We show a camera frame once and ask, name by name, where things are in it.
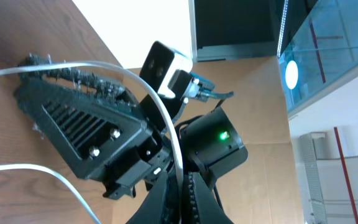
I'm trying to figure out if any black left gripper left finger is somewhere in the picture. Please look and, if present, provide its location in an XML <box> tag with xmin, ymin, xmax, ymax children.
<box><xmin>126</xmin><ymin>172</ymin><xmax>179</xmax><ymax>224</ymax></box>

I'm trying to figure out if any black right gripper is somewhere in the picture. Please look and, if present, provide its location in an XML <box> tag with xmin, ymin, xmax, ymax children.
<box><xmin>14</xmin><ymin>68</ymin><xmax>173</xmax><ymax>199</ymax></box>

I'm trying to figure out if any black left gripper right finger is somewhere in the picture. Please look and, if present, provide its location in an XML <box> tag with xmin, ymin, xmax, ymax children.
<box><xmin>181</xmin><ymin>172</ymin><xmax>233</xmax><ymax>224</ymax></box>

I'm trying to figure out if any white usb cable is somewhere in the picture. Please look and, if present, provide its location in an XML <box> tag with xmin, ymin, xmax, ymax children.
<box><xmin>0</xmin><ymin>60</ymin><xmax>185</xmax><ymax>224</ymax></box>

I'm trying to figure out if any cardboard side panel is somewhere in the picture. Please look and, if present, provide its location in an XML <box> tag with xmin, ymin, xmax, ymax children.
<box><xmin>193</xmin><ymin>57</ymin><xmax>304</xmax><ymax>223</ymax></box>

